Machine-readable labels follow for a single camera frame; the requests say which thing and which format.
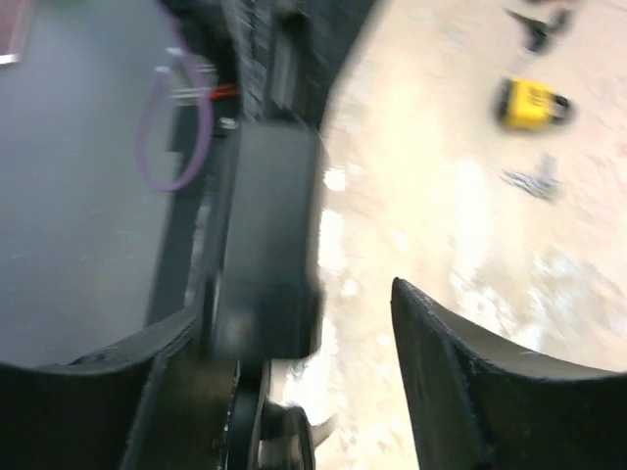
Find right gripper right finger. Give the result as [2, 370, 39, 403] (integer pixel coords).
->
[391, 278, 626, 470]

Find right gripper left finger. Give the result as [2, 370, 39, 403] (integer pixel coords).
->
[1, 312, 235, 469]

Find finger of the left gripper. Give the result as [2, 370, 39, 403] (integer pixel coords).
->
[219, 0, 388, 128]

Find black padlock keys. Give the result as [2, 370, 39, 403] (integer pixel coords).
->
[219, 362, 336, 470]

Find black padlock with keys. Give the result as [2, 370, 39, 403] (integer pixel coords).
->
[200, 121, 325, 362]

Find yellow padlock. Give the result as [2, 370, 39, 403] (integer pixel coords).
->
[495, 77, 574, 131]

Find silver yellow padlock keys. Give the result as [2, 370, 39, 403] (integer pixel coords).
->
[501, 154, 560, 201]

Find orange padlock keys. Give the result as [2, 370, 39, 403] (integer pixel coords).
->
[504, 7, 575, 54]

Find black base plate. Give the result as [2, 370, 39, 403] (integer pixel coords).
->
[135, 26, 240, 323]

